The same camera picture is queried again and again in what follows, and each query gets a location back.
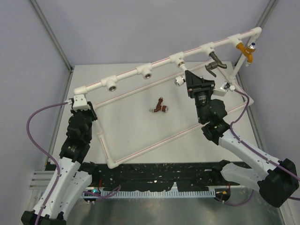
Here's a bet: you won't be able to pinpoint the dark red faucet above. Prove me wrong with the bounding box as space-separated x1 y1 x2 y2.
149 97 169 113

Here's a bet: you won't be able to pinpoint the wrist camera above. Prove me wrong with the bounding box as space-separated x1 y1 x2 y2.
213 82 235 97
71 94 90 111

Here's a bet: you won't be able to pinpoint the white plastic faucet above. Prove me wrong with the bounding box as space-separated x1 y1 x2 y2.
174 63 188 86

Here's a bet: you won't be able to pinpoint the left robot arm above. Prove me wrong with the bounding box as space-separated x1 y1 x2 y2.
21 98 100 225

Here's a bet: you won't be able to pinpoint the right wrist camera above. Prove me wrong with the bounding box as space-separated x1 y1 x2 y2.
213 82 235 97

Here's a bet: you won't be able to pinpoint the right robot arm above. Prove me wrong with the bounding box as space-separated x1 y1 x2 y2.
185 70 300 208

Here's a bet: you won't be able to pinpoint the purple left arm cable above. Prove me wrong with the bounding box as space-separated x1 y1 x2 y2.
26 99 122 225

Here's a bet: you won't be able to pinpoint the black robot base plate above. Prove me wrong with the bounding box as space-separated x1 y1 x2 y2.
80 162 235 192

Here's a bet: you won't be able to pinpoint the aluminium frame rails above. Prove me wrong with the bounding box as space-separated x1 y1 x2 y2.
30 171 53 189

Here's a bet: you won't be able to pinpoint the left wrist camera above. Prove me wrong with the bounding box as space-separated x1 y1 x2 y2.
71 94 90 111

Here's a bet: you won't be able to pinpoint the white PVC pipe frame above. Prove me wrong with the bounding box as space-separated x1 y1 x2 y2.
74 26 262 169

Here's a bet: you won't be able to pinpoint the grey lever faucet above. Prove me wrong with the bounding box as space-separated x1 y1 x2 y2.
205 52 227 77

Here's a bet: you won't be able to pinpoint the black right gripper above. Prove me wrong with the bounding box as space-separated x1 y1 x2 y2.
186 70 216 122

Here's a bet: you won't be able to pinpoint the orange faucet chrome knob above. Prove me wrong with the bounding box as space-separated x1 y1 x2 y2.
236 42 257 65

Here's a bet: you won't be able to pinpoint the slotted white cable duct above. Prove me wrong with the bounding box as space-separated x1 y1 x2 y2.
83 189 216 199

